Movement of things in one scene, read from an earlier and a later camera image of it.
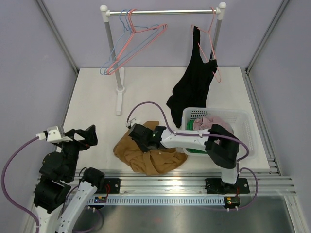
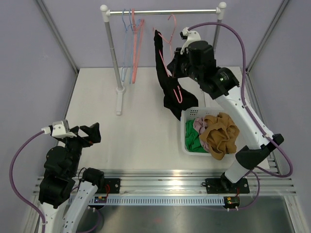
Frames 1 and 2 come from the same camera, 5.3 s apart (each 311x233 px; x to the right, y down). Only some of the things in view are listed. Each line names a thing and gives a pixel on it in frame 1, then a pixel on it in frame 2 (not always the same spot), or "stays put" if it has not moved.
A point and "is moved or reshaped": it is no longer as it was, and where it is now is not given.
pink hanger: (200, 46) -> (169, 42)
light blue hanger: (162, 26) -> (137, 24)
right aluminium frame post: (267, 31) stays put
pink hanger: (130, 19) is moved or reshaped
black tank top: (190, 91) is moved or reshaped
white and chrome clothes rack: (119, 73) stays put
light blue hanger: (119, 41) -> (128, 30)
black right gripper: (144, 149) -> (174, 66)
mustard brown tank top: (155, 161) is moved or reshaped
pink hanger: (129, 17) -> (134, 72)
